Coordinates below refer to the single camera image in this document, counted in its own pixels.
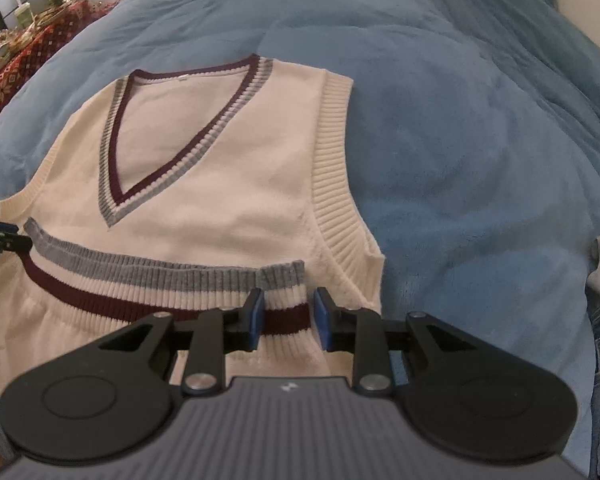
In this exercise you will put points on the green drink cup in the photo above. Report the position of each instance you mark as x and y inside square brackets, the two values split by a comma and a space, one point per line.
[25, 15]

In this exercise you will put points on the cream knit vest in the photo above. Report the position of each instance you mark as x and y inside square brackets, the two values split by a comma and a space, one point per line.
[220, 185]

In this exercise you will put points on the blue fleece blanket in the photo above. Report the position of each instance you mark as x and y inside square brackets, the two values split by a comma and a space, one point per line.
[480, 135]

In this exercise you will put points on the red patterned tablecloth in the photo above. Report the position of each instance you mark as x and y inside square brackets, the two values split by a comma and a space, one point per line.
[25, 75]

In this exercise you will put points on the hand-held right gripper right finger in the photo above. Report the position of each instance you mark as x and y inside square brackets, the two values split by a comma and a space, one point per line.
[321, 320]

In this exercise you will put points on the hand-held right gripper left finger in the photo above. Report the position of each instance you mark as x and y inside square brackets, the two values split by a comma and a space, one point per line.
[256, 320]

